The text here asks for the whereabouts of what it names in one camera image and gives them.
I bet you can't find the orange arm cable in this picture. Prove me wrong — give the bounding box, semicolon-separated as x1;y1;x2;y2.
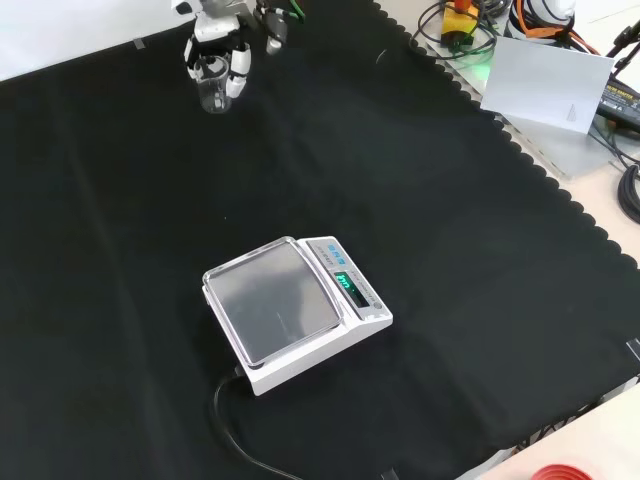
514;0;604;57

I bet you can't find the black balance power cable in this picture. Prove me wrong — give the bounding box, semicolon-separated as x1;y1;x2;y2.
212;367;307;480

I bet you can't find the pale board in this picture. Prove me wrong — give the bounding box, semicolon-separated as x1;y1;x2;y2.
479;35;617;135

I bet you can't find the clear glass beaker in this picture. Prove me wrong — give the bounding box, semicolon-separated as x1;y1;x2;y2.
195;54;234;117

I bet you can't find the black power adapter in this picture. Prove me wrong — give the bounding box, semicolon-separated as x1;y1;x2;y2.
596;81;640;134

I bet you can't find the grey metal base plate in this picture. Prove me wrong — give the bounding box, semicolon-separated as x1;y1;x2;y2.
423;27;640;180

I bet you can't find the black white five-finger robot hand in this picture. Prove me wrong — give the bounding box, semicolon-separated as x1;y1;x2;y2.
170;0;290;100

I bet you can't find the black looped cable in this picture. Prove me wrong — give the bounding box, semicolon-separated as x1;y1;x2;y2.
408;0;497;62

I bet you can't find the white electronic balance steel pan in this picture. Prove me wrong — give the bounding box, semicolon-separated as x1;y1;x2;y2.
201;234;395;398

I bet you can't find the black cable bundle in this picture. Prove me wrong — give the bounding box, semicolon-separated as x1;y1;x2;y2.
616;162;640;225

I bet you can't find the yellow stop button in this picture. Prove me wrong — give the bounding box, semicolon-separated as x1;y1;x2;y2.
439;0;482;47

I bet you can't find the black bench cloth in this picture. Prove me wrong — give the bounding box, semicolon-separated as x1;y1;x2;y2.
0;0;640;480

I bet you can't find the black tripod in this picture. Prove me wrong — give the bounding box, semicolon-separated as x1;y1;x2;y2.
603;20;640;87

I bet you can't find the red round object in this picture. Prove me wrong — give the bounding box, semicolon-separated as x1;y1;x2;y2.
530;464;597;480

